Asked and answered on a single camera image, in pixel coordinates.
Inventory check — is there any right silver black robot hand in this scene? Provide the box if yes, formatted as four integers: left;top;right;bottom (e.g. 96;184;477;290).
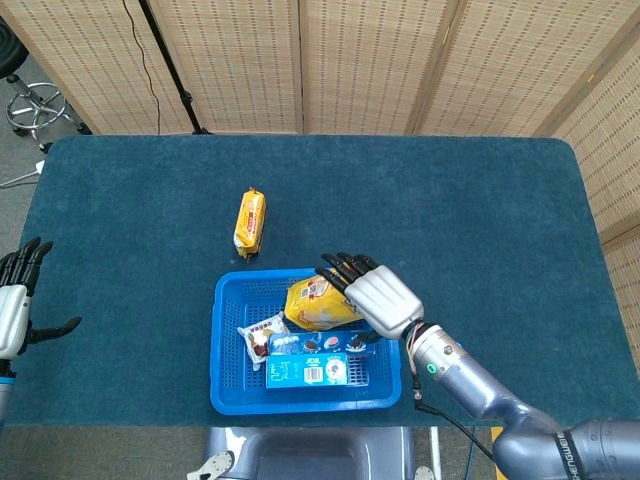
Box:
314;252;425;346

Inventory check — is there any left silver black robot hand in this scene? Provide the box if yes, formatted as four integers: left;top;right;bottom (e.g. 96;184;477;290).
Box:
0;236;83;361

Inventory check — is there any large yellow red snack bag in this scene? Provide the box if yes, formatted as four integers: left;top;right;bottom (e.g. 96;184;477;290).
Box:
283;274;365;331

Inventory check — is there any long blue sandwich cookie box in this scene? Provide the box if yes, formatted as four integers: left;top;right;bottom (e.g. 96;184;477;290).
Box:
267;330;381;357

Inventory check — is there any blue chocolate chip cookie box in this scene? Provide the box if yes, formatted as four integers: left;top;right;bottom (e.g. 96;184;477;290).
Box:
265;352;350;390

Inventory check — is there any small white bread snack packet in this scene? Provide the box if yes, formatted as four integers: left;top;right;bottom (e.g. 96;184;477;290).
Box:
236;311;291;372

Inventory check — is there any small yellow biscuit pack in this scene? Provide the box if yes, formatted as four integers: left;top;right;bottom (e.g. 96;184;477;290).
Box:
233;187;267;260

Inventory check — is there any blue perforated plastic basket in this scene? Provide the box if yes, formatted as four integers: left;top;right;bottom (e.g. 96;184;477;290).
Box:
209;268;404;416

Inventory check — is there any teal carpet table cover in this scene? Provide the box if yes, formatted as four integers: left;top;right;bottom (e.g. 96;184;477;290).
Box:
0;135;630;429

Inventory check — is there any white power strip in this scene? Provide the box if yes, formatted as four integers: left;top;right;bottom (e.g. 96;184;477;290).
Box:
0;159;47;189

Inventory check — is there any grey robot torso base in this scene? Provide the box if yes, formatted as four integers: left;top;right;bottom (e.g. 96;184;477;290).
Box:
187;426;441;480

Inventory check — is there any black stool with chrome base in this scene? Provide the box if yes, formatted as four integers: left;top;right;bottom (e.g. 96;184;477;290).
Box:
0;17;93;154

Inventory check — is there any bamboo folding screen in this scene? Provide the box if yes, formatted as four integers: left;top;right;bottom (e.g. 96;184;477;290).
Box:
0;0;640;351

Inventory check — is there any black tripod stand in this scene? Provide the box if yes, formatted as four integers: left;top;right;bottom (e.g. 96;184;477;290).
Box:
138;0;214;136

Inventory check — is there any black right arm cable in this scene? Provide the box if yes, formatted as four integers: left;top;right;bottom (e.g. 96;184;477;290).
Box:
412;372;496;461

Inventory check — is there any thin black hanging cable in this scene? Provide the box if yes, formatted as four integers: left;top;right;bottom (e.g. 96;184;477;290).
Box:
121;0;162;135

